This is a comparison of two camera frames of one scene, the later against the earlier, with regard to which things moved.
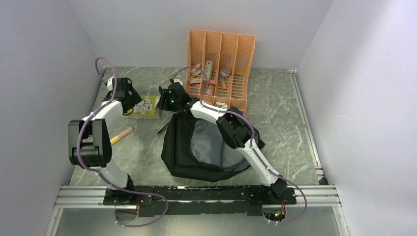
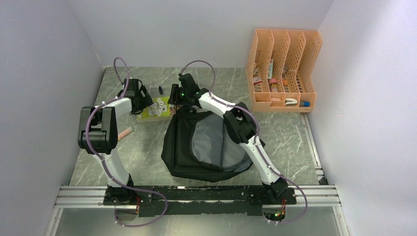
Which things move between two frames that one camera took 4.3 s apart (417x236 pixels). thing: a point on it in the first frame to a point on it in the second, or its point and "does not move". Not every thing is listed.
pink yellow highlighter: x=124 y=133 does not move
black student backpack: x=194 y=148 does not move
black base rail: x=202 y=200 does not move
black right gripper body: x=167 y=102 to x=178 y=96
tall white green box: x=208 y=68 to x=270 y=69
